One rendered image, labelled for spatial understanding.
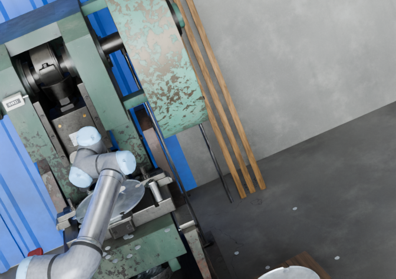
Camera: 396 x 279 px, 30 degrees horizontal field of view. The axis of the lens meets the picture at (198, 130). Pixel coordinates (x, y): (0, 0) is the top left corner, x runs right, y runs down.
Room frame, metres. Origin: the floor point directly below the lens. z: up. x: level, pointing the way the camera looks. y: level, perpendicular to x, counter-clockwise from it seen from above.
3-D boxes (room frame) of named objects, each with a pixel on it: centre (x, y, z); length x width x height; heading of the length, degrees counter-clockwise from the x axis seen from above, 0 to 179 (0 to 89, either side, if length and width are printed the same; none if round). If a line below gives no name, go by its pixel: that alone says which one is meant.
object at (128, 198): (2.57, 0.42, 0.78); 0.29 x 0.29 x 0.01
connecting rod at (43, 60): (2.70, 0.43, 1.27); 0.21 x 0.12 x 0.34; 3
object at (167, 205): (2.70, 0.43, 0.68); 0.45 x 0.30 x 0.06; 93
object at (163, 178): (2.71, 0.26, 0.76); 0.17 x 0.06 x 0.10; 93
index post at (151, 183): (2.58, 0.25, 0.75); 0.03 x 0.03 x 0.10; 3
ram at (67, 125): (2.66, 0.43, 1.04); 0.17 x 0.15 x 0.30; 3
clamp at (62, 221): (2.69, 0.60, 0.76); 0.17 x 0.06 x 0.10; 93
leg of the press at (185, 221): (2.85, 0.17, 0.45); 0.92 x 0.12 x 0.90; 3
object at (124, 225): (2.52, 0.42, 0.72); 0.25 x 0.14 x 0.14; 3
